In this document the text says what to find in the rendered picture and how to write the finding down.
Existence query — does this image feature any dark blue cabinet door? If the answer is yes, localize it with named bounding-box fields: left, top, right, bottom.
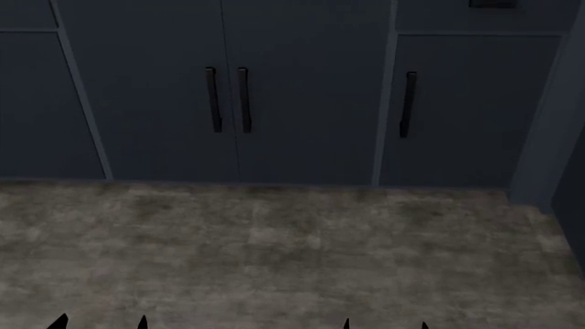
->
left=55, top=0, right=241, bottom=184
left=0, top=30, right=108, bottom=181
left=221, top=0, right=394, bottom=186
left=378, top=33, right=562, bottom=189

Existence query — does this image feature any dark blue cabinet side panel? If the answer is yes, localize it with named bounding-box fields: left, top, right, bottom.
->
left=508, top=0, right=585, bottom=275

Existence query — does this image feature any dark blue drawer front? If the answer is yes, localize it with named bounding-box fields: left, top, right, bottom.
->
left=395, top=0, right=578, bottom=33
left=0, top=0, right=60, bottom=30

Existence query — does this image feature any black bar door handle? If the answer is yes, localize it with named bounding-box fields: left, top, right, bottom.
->
left=399, top=70, right=418, bottom=140
left=204, top=66, right=224, bottom=134
left=236, top=66, right=253, bottom=134

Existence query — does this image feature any black drawer handle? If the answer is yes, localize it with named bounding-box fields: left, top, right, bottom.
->
left=469, top=0, right=526, bottom=10

